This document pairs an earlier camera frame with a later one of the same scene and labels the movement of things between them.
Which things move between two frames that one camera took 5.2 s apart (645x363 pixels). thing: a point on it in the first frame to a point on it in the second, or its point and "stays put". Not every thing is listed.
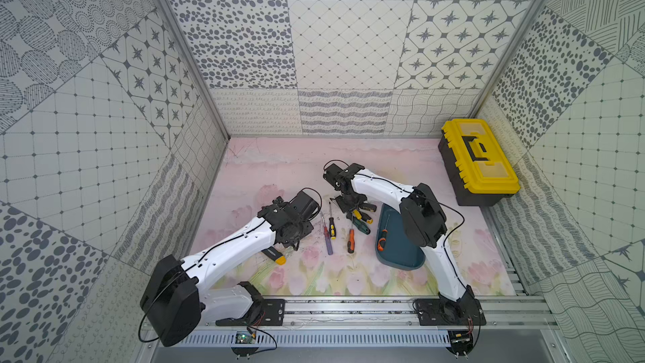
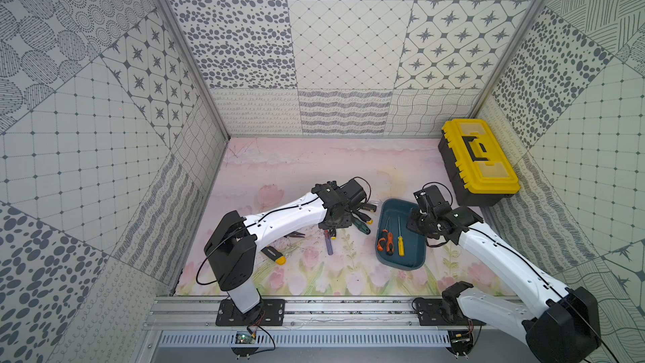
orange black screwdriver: x=351 y=243 to x=390 y=244
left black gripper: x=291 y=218 to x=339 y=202
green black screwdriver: x=360 y=225 stays put
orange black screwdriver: x=381 y=244 stays put
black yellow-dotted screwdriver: x=368 y=207 stays put
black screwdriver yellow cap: x=366 y=218 stays put
